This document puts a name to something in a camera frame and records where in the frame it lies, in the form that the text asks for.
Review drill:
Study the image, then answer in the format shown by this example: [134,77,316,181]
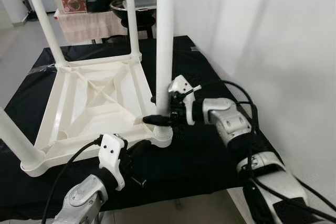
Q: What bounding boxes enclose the white plastic children table top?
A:
[21,54,174,177]

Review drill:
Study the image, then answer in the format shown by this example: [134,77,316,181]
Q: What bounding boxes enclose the black tablecloth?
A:
[0,35,287,222]

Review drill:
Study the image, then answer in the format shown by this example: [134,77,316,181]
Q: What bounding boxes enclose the black wok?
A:
[109,0,157,28]

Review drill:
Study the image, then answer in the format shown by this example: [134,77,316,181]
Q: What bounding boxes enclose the beige cloth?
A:
[55,10,129,44]

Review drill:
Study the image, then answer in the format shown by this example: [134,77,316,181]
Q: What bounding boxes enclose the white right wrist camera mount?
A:
[168,76,203,125]

